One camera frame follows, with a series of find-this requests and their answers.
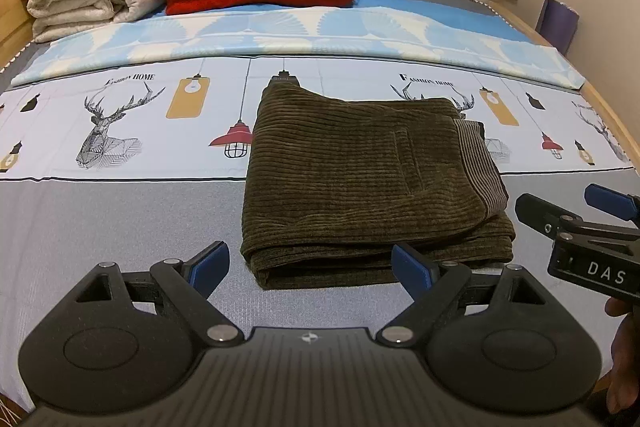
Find blue leaf patterned quilt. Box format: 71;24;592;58
10;0;587;94

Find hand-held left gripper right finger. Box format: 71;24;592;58
376;243;547;348

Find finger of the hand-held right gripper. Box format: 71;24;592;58
584;184;640;223
515;193;585;239

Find deer printed bed sheet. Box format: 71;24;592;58
0;54;640;413

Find purple bag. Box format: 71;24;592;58
535;0;581;56

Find person's right hand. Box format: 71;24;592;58
604;297;640;415

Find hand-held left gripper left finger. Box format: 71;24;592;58
75;241;245;348

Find olive corduroy pants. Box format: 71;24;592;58
240;84;517;292

